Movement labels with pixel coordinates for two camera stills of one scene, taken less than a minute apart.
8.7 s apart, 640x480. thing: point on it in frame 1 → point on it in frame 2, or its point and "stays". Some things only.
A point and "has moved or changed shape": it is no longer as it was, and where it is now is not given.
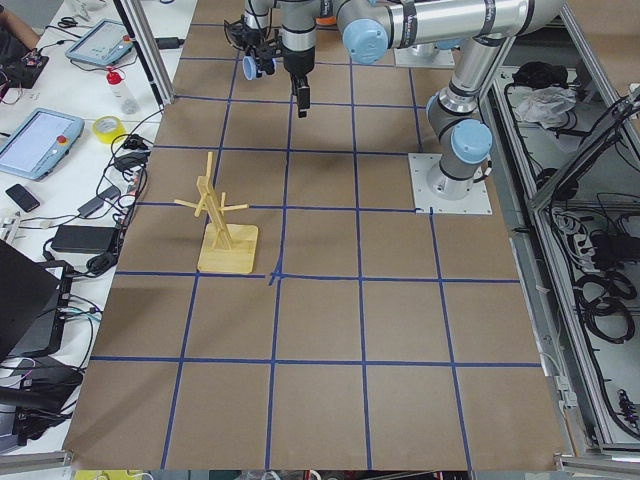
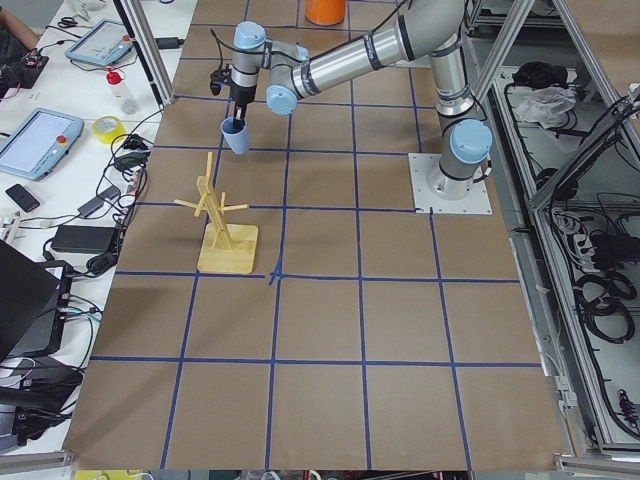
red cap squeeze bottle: (120, 89) stays
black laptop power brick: (91, 239) stays
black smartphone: (23, 198) stays
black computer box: (34, 302) stays
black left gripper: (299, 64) → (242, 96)
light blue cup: (249, 67) has moved or changed shape
